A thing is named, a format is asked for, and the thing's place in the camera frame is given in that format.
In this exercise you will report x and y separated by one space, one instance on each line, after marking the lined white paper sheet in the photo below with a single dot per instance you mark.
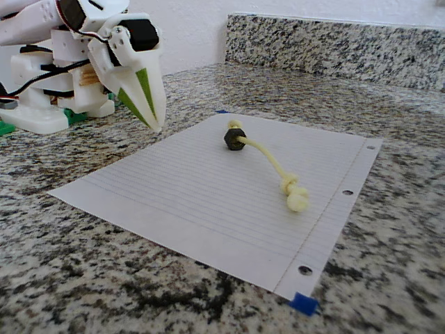
208 208

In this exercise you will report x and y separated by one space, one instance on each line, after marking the green round roll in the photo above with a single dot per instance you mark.
112 98

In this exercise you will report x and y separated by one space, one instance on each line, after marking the green plastic base clamp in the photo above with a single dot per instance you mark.
74 116
5 128

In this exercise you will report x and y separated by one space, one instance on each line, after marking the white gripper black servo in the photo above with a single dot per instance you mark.
136 68

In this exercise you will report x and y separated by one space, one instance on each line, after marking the black hex nut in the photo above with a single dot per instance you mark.
231 141

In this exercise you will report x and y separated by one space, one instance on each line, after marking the speckled granite backsplash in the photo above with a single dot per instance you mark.
330 48

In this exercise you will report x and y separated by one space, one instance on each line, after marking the blue tape piece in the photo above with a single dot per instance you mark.
222 112
304 303

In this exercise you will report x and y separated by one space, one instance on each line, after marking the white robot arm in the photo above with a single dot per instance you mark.
21 31

